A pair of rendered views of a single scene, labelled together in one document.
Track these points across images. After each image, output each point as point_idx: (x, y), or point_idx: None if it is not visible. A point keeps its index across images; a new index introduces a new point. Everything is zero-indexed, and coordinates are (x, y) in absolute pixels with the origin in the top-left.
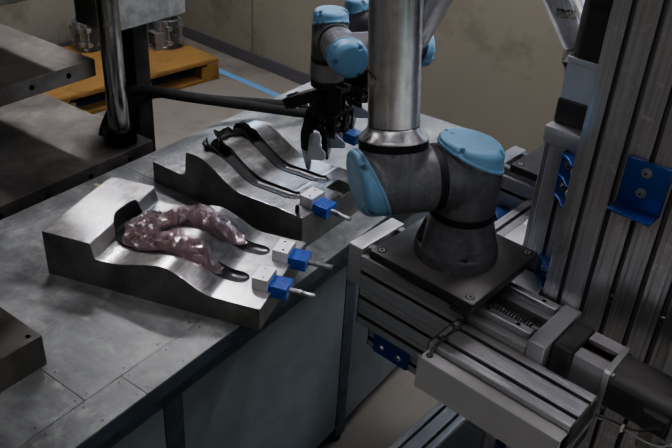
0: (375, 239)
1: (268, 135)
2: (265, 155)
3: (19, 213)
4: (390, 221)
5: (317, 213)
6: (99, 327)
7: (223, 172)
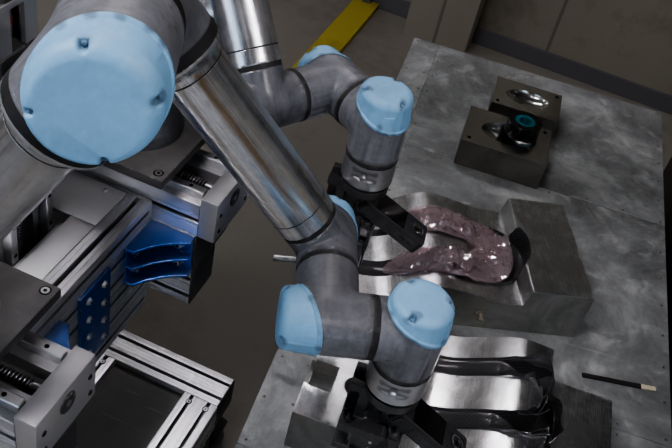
0: (226, 171)
1: (488, 444)
2: (464, 413)
3: (664, 315)
4: (217, 199)
5: None
6: (447, 196)
7: (484, 343)
